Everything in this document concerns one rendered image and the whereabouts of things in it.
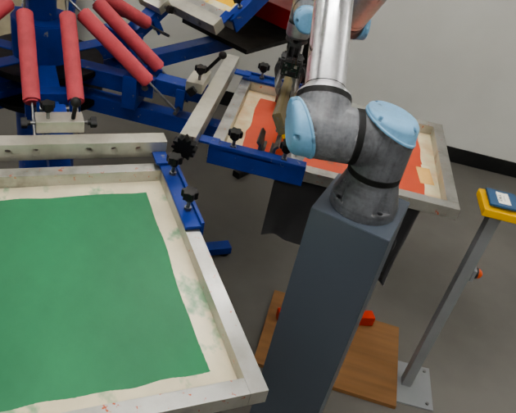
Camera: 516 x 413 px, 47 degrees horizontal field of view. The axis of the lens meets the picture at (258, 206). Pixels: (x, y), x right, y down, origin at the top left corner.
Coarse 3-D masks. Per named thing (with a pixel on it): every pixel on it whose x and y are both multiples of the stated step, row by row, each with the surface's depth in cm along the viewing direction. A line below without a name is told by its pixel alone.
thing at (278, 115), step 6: (288, 78) 204; (288, 84) 199; (282, 90) 196; (288, 90) 197; (282, 96) 192; (288, 96) 195; (294, 96) 203; (276, 102) 189; (282, 102) 187; (276, 108) 184; (282, 108) 184; (276, 114) 181; (282, 114) 182; (276, 120) 182; (282, 120) 182; (276, 126) 183; (282, 126) 183; (282, 132) 184
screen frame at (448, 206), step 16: (240, 96) 211; (224, 128) 190; (432, 128) 222; (432, 144) 215; (448, 160) 202; (304, 176) 179; (320, 176) 178; (448, 176) 192; (400, 192) 179; (448, 192) 184; (416, 208) 179; (432, 208) 178; (448, 208) 177
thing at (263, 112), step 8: (264, 104) 218; (272, 104) 219; (256, 112) 211; (264, 112) 212; (272, 112) 213; (256, 120) 206; (264, 120) 207; (272, 120) 208; (416, 144) 214; (416, 152) 209; (416, 160) 205
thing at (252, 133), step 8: (248, 128) 200; (256, 128) 202; (264, 128) 203; (272, 128) 204; (248, 136) 196; (256, 136) 197; (272, 136) 199; (248, 144) 191; (256, 144) 192; (280, 152) 191; (304, 160) 190; (312, 160) 191; (320, 168) 188; (328, 168) 189; (336, 168) 190; (344, 168) 191; (408, 168) 199; (408, 176) 194; (416, 176) 195; (400, 184) 189; (408, 184) 190; (416, 184) 191; (416, 192) 187
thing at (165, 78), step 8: (160, 80) 198; (168, 80) 199; (176, 80) 200; (184, 80) 201; (160, 88) 200; (168, 88) 199; (176, 88) 199; (184, 88) 198; (192, 96) 199; (200, 96) 199
